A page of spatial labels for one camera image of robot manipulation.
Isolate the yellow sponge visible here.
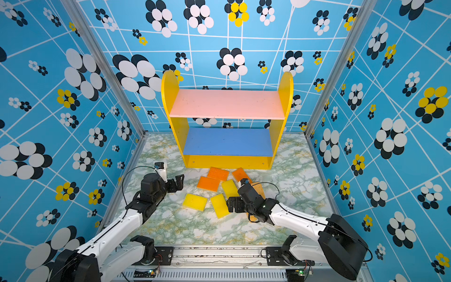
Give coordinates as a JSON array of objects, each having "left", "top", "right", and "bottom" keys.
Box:
[
  {"left": 210, "top": 194, "right": 230, "bottom": 219},
  {"left": 182, "top": 193, "right": 208, "bottom": 212},
  {"left": 222, "top": 179, "right": 240, "bottom": 199}
]

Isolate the orange sponge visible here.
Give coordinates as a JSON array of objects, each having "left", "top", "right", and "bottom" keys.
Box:
[
  {"left": 207, "top": 168, "right": 230, "bottom": 182},
  {"left": 197, "top": 176, "right": 220, "bottom": 192},
  {"left": 232, "top": 168, "right": 252, "bottom": 183}
]

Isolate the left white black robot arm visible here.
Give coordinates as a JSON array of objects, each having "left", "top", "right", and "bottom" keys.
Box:
[{"left": 48, "top": 172, "right": 184, "bottom": 282}]

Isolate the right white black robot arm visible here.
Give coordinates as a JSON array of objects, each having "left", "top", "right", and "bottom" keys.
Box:
[{"left": 226, "top": 183, "right": 369, "bottom": 282}]

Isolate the yellow shelf with coloured boards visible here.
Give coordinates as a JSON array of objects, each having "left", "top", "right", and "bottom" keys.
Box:
[{"left": 162, "top": 71, "right": 294, "bottom": 170}]

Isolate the tan sponge right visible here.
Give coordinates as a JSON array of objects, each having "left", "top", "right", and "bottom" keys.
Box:
[{"left": 251, "top": 182, "right": 266, "bottom": 199}]

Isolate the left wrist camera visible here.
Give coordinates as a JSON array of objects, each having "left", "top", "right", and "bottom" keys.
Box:
[{"left": 154, "top": 162, "right": 167, "bottom": 182}]

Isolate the left black cable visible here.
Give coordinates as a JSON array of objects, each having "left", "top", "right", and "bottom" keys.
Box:
[{"left": 121, "top": 166, "right": 157, "bottom": 209}]

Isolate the black cable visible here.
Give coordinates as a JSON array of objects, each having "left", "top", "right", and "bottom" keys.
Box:
[
  {"left": 249, "top": 181, "right": 373, "bottom": 263},
  {"left": 121, "top": 166, "right": 157, "bottom": 209}
]

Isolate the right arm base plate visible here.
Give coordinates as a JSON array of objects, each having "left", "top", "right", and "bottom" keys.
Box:
[{"left": 262, "top": 247, "right": 315, "bottom": 267}]

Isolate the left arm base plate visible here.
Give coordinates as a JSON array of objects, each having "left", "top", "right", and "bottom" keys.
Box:
[{"left": 133, "top": 246, "right": 175, "bottom": 267}]

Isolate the aluminium front rail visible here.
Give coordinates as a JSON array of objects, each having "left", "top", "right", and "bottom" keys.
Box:
[{"left": 111, "top": 246, "right": 349, "bottom": 282}]

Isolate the right black cable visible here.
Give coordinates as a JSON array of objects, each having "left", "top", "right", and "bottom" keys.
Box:
[{"left": 249, "top": 181, "right": 373, "bottom": 263}]

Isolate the left aluminium corner post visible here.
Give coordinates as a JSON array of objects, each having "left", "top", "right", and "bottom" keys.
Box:
[{"left": 61, "top": 1, "right": 146, "bottom": 138}]

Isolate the aluminium corner post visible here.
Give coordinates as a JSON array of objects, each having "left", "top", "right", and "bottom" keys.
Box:
[
  {"left": 304, "top": 0, "right": 377, "bottom": 137},
  {"left": 61, "top": 1, "right": 146, "bottom": 138}
]

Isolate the right aluminium corner post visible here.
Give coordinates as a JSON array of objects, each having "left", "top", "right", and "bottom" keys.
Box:
[{"left": 304, "top": 0, "right": 377, "bottom": 137}]

